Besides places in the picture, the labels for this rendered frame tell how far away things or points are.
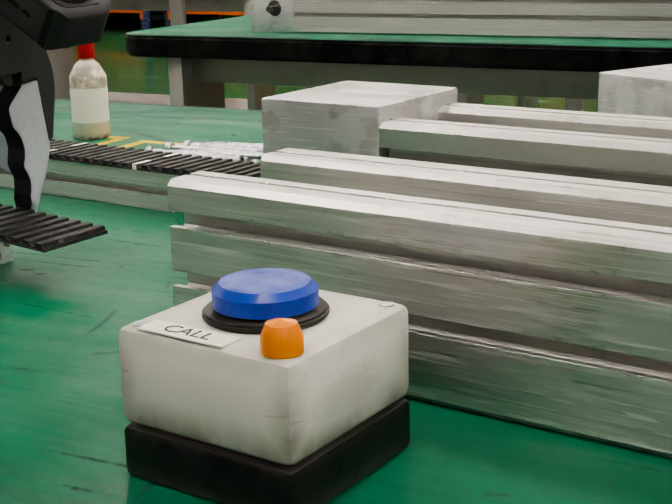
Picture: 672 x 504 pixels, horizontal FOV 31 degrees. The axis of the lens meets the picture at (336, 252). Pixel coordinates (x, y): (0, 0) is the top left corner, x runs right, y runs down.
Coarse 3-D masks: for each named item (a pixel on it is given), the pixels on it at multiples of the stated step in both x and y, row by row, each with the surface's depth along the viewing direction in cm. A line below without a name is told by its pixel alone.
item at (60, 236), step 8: (80, 224) 71; (88, 224) 72; (56, 232) 70; (64, 232) 70; (72, 232) 70; (80, 232) 70; (88, 232) 70; (96, 232) 71; (104, 232) 71; (24, 240) 68; (32, 240) 68; (40, 240) 68; (48, 240) 68; (56, 240) 68; (64, 240) 69; (72, 240) 69; (80, 240) 69; (32, 248) 68; (40, 248) 67; (48, 248) 67; (56, 248) 68
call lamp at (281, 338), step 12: (264, 324) 41; (276, 324) 40; (288, 324) 40; (264, 336) 40; (276, 336) 40; (288, 336) 40; (300, 336) 40; (264, 348) 40; (276, 348) 40; (288, 348) 40; (300, 348) 40
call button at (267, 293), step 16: (240, 272) 46; (256, 272) 45; (272, 272) 45; (288, 272) 45; (224, 288) 44; (240, 288) 44; (256, 288) 43; (272, 288) 43; (288, 288) 43; (304, 288) 44; (224, 304) 43; (240, 304) 43; (256, 304) 43; (272, 304) 43; (288, 304) 43; (304, 304) 43
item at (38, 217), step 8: (24, 216) 73; (32, 216) 73; (40, 216) 74; (48, 216) 73; (56, 216) 73; (0, 224) 71; (8, 224) 72; (16, 224) 71; (24, 224) 71; (32, 224) 72; (0, 232) 70
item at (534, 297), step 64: (192, 192) 56; (256, 192) 54; (320, 192) 54; (384, 192) 59; (448, 192) 57; (512, 192) 55; (576, 192) 53; (640, 192) 52; (192, 256) 57; (256, 256) 55; (320, 256) 53; (384, 256) 52; (448, 256) 50; (512, 256) 47; (576, 256) 46; (640, 256) 44; (448, 320) 50; (512, 320) 48; (576, 320) 46; (640, 320) 45; (448, 384) 51; (512, 384) 49; (576, 384) 47; (640, 384) 46; (640, 448) 46
